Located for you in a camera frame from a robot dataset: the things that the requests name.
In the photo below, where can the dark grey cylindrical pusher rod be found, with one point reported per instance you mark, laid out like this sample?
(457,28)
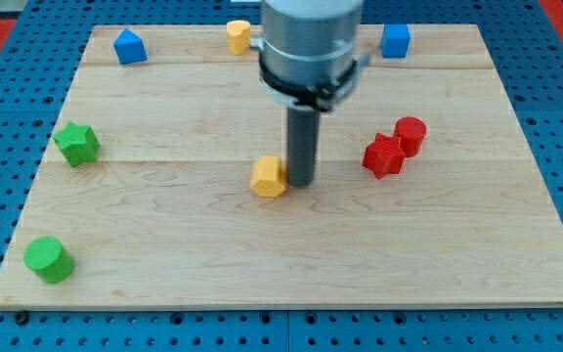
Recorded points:
(302,133)

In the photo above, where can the yellow hexagon block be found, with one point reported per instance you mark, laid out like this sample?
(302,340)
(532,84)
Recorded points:
(268,177)

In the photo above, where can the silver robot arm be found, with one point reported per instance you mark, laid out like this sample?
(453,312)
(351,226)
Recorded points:
(306,58)

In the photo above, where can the blue triangle block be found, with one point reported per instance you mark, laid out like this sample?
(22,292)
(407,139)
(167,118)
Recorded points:
(129,48)

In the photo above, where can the red star block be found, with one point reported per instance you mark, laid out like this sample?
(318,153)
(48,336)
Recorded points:
(384,156)

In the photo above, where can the red cylinder block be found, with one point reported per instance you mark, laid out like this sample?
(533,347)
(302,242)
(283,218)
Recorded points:
(411,131)

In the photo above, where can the yellow heart block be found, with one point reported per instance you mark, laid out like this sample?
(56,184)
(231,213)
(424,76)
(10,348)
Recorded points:
(238,33)

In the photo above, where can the blue cube block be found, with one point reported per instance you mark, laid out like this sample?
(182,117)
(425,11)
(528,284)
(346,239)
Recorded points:
(395,41)

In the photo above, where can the wooden board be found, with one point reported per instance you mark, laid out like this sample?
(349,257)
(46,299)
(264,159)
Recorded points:
(165,219)

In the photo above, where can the green star block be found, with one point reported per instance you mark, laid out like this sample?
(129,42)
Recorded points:
(78,143)

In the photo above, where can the green cylinder block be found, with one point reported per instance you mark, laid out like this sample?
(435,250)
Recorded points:
(49,260)

